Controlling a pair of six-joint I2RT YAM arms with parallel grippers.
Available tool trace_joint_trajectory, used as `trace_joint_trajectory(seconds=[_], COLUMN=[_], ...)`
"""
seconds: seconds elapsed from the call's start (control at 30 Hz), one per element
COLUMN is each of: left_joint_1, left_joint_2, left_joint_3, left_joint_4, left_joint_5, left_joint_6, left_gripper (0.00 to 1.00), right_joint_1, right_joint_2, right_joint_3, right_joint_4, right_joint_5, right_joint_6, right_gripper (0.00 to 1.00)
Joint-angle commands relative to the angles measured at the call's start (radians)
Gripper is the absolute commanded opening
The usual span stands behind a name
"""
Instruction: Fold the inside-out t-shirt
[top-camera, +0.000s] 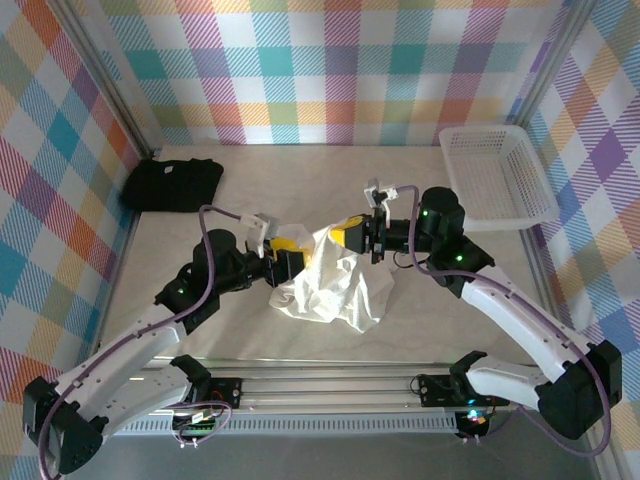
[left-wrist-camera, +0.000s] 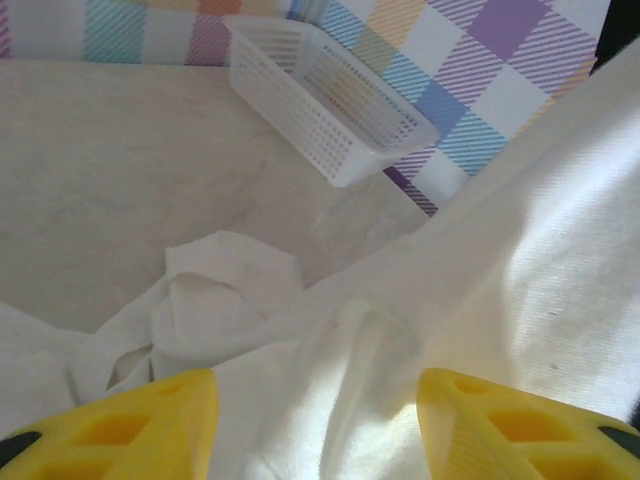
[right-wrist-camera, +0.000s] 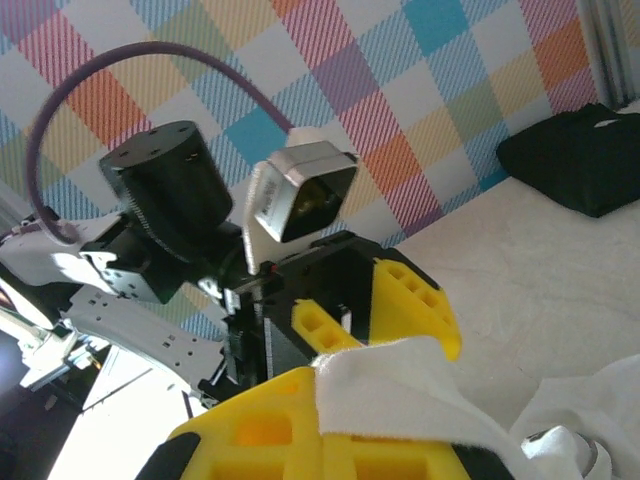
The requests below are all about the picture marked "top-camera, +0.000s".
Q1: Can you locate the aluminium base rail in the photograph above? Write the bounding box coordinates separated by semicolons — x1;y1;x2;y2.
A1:
114;359;551;416

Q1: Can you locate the black controller board with wires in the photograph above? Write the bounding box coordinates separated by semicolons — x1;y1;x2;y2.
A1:
171;407;224;449

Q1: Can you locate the folded black t-shirt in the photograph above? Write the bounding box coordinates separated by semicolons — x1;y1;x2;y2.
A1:
121;157;225;214

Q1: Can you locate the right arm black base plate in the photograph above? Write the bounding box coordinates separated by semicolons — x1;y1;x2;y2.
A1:
417;374;511;409

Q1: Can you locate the aluminium frame post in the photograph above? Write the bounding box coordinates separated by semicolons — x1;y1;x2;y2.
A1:
58;0;162;157
505;0;601;129

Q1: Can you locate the white t-shirt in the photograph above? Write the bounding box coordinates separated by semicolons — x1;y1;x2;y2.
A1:
268;223;396;334

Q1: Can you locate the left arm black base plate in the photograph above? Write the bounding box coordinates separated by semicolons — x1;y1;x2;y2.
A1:
199;377;245;410

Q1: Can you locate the white plastic mesh basket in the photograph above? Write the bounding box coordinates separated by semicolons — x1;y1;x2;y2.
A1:
438;124;560;232

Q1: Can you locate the slotted grey cable duct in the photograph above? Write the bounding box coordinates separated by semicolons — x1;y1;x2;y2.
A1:
107;417;459;436

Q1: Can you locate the controller board with coloured light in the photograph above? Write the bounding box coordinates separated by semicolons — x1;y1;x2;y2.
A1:
455;407;494;444

